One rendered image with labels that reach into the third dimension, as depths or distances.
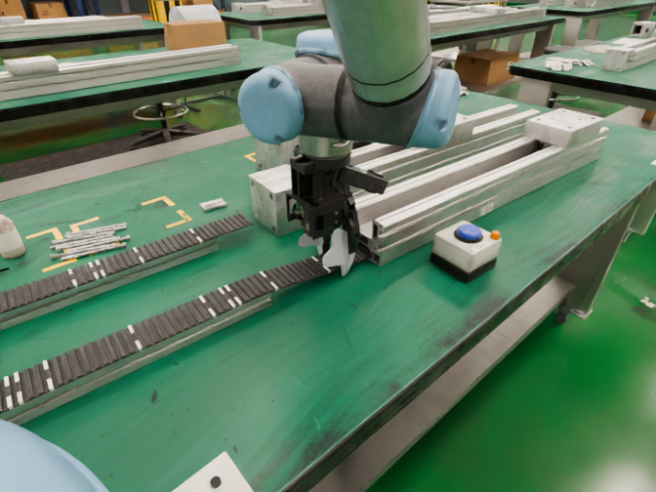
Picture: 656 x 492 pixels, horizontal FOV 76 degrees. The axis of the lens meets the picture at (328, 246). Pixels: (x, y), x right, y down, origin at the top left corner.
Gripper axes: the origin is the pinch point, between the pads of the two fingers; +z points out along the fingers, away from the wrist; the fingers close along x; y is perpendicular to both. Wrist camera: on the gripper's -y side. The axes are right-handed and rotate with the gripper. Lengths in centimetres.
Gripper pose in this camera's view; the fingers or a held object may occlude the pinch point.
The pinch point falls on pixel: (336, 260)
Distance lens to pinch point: 72.4
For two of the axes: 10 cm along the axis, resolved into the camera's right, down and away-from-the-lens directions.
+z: 0.0, 8.3, 5.6
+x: 6.1, 4.4, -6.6
